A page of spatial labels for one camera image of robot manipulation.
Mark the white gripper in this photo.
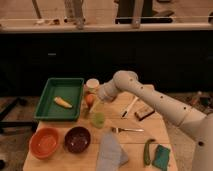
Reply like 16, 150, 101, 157
89, 81, 118, 113

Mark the red yellow apple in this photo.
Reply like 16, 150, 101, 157
85, 94, 96, 107

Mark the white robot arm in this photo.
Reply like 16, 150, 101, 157
97, 70, 213, 171

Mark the light green cup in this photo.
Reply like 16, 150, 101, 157
91, 113, 105, 129

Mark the white paper cup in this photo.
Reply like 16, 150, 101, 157
86, 78, 100, 93

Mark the green plastic tray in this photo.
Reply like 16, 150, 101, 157
34, 78, 84, 121

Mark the brown board eraser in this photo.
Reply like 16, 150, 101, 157
134, 107, 155, 121

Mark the dark purple bowl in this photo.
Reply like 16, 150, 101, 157
64, 126, 91, 154

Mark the grey blue cloth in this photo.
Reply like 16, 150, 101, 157
96, 132, 129, 171

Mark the orange bowl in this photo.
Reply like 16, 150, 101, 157
29, 127, 59, 160

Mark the teal sponge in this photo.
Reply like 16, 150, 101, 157
152, 145, 170, 171

